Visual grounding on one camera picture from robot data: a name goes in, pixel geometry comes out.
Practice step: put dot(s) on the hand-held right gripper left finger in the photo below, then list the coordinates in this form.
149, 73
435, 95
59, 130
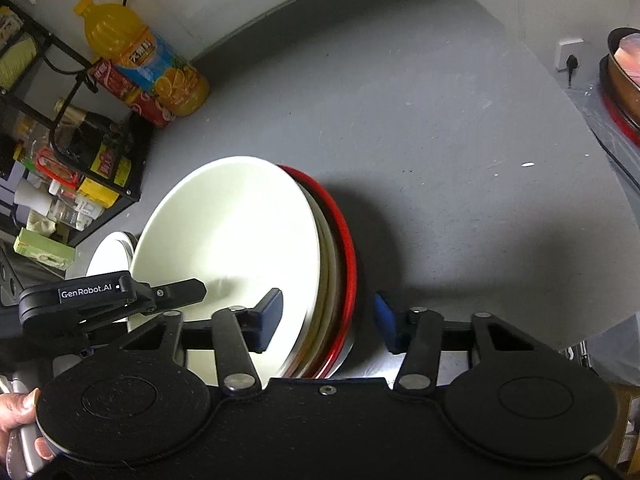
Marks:
270, 317

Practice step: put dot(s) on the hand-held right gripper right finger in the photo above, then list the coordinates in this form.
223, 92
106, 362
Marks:
386, 320

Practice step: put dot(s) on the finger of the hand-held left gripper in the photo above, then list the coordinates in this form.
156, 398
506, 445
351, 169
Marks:
175, 292

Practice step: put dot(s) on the red-rimmed bowl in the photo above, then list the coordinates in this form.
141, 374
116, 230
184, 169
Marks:
350, 270

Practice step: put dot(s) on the beige bowl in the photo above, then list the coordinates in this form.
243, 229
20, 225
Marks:
330, 260

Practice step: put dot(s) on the cream bowl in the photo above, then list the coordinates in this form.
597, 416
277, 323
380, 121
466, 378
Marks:
225, 220

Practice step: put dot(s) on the person's left hand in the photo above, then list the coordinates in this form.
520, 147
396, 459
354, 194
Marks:
17, 407

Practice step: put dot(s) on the white printed plate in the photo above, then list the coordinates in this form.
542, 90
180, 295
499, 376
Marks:
107, 255

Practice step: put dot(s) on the green box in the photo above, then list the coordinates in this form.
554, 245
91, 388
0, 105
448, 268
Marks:
42, 247

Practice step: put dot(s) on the yellow box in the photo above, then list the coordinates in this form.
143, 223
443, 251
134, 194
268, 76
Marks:
100, 192

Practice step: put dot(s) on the dark sauce bottle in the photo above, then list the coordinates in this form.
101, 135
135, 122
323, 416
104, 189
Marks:
85, 132

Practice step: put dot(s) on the red cola can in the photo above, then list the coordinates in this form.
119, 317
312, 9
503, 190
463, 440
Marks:
135, 95

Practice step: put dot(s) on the clear plastic bag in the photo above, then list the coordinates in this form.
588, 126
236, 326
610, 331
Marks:
615, 350

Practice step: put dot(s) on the yellow packet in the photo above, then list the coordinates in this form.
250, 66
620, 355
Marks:
17, 62

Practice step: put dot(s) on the cardboard box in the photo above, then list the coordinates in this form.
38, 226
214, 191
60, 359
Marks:
625, 420

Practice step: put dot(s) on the orange juice bottle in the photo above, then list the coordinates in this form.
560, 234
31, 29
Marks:
115, 25

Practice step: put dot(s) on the red round base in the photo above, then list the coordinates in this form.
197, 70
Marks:
622, 127

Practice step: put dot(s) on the copper pan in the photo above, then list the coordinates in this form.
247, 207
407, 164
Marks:
625, 75

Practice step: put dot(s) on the white wall socket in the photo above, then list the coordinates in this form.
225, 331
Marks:
567, 47

